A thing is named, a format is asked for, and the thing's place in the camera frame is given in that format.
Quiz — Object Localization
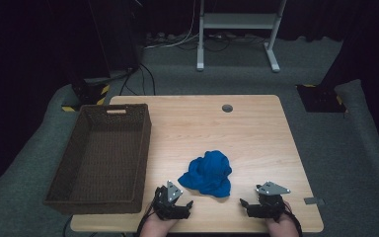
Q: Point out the power strip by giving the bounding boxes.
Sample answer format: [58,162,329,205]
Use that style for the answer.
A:
[146,31,191,45]

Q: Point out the brown wicker basket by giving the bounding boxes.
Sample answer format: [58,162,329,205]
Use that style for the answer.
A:
[42,103,153,215]

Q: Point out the black equipment case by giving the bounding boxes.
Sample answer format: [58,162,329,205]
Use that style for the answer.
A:
[107,0,143,72]

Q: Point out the black stand base plate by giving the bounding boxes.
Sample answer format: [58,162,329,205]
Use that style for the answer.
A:
[296,83,347,114]

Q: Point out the black stand base striped tape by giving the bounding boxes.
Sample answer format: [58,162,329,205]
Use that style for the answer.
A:
[61,82,112,113]

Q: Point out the black floor cable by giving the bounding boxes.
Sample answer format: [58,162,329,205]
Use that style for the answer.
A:
[118,62,157,97]

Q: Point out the white floor cable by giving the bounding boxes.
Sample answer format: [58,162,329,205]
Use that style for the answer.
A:
[143,0,200,50]

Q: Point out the white metal stand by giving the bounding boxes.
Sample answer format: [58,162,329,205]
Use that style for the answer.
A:
[195,0,287,73]

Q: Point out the black cables under stand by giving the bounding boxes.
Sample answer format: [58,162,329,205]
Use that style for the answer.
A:
[203,33,267,53]

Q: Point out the blue t-shirt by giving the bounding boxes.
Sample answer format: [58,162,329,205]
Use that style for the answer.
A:
[177,150,233,198]

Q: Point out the person's right hand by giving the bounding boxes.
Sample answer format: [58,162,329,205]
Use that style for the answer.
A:
[265,210,299,237]

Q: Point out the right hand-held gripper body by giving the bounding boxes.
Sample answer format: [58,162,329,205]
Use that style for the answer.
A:
[256,180,291,218]

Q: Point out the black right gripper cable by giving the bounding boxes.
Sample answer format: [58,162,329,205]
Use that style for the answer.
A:
[282,200,303,237]

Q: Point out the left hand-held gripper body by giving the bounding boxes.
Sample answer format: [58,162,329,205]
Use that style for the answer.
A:
[152,180,189,221]

